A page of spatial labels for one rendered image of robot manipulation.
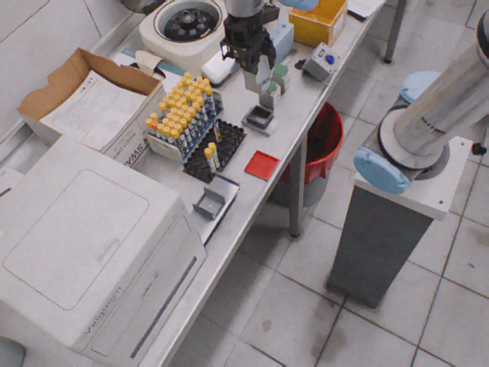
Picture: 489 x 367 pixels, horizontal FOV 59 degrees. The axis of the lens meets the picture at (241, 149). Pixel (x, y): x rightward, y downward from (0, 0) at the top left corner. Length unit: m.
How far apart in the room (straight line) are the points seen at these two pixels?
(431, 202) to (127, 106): 0.78
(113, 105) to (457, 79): 0.86
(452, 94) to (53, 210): 0.64
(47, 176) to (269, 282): 1.24
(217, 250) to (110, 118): 0.45
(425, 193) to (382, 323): 0.92
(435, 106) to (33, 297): 0.65
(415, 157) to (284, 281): 1.18
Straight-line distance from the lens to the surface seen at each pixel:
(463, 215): 2.14
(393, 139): 0.80
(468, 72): 0.64
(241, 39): 0.89
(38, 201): 0.82
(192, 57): 1.21
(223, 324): 1.86
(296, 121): 1.17
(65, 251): 0.75
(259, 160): 1.10
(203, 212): 0.98
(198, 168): 1.08
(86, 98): 1.26
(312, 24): 1.30
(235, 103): 1.22
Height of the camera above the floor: 1.80
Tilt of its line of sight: 56 degrees down
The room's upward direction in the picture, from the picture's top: 9 degrees counter-clockwise
